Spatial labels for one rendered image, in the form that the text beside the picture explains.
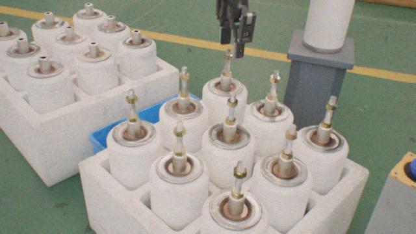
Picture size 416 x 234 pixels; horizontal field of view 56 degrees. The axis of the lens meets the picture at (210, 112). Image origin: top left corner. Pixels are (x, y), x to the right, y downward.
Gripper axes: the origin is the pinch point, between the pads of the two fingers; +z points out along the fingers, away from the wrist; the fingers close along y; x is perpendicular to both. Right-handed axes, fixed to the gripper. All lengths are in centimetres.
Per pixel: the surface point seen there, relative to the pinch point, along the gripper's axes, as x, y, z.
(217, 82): -1.7, -2.1, 9.6
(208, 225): -15.9, 32.6, 9.8
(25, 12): -48, -123, 36
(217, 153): -9.4, 18.8, 10.0
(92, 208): -31.0, 9.5, 26.8
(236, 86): 1.8, 0.2, 9.6
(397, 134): 55, 0, 35
